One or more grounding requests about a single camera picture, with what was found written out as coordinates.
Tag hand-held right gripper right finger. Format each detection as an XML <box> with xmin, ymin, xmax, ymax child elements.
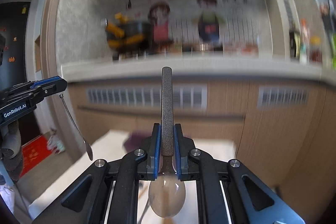
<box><xmin>174</xmin><ymin>123</ymin><xmax>306</xmax><ymax>224</ymax></box>

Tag short grey vent grille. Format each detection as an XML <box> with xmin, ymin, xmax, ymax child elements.
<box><xmin>259</xmin><ymin>86</ymin><xmax>309</xmax><ymax>109</ymax></box>

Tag white woven cloth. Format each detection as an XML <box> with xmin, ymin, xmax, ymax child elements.
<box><xmin>29</xmin><ymin>130</ymin><xmax>237</xmax><ymax>224</ymax></box>

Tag dark sauce bottle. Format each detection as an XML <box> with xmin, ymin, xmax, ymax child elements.
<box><xmin>289</xmin><ymin>30</ymin><xmax>301</xmax><ymax>59</ymax></box>

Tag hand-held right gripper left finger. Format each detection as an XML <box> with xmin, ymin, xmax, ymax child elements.
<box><xmin>31</xmin><ymin>123</ymin><xmax>161</xmax><ymax>224</ymax></box>

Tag red floor mat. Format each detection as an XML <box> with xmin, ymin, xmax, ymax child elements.
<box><xmin>20</xmin><ymin>135</ymin><xmax>51</xmax><ymax>178</ymax></box>

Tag smiley handle metal spoon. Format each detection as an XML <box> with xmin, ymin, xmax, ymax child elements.
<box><xmin>59</xmin><ymin>94</ymin><xmax>94</xmax><ymax>161</ymax></box>

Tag person's left hand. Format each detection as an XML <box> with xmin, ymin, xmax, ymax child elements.
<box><xmin>0</xmin><ymin>122</ymin><xmax>25</xmax><ymax>183</ymax></box>

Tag black handled spoon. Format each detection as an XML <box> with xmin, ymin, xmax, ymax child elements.
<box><xmin>148</xmin><ymin>67</ymin><xmax>186</xmax><ymax>218</ymax></box>

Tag black door with stickers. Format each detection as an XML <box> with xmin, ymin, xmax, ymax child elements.
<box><xmin>0</xmin><ymin>2</ymin><xmax>32</xmax><ymax>88</ymax></box>

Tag green snack packets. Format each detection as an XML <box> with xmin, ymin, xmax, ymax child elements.
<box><xmin>331</xmin><ymin>32</ymin><xmax>336</xmax><ymax>69</ymax></box>

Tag jar with yellow lid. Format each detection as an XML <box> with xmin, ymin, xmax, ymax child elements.
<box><xmin>310</xmin><ymin>36</ymin><xmax>323</xmax><ymax>63</ymax></box>

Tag cartoon wall poster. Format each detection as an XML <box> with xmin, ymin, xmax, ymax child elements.
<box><xmin>129</xmin><ymin>0</ymin><xmax>265</xmax><ymax>50</ymax></box>

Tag white slipper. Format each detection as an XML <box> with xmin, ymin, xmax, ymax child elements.
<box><xmin>47</xmin><ymin>132</ymin><xmax>59</xmax><ymax>152</ymax></box>

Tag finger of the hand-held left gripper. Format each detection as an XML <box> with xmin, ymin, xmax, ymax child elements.
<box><xmin>26</xmin><ymin>86</ymin><xmax>67</xmax><ymax>109</ymax></box>
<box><xmin>29</xmin><ymin>76</ymin><xmax>67</xmax><ymax>91</ymax></box>

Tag light stone kitchen countertop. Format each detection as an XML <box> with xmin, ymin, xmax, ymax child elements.
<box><xmin>62</xmin><ymin>52</ymin><xmax>336</xmax><ymax>83</ymax></box>

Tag black and yellow pot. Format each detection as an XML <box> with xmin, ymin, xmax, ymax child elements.
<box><xmin>105</xmin><ymin>13</ymin><xmax>153</xmax><ymax>51</ymax></box>

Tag clear bottle orange cap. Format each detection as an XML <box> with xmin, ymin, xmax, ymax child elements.
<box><xmin>300</xmin><ymin>19</ymin><xmax>311</xmax><ymax>63</ymax></box>

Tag purple utensil holder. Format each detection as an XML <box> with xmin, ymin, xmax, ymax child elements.
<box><xmin>123</xmin><ymin>132</ymin><xmax>153</xmax><ymax>152</ymax></box>

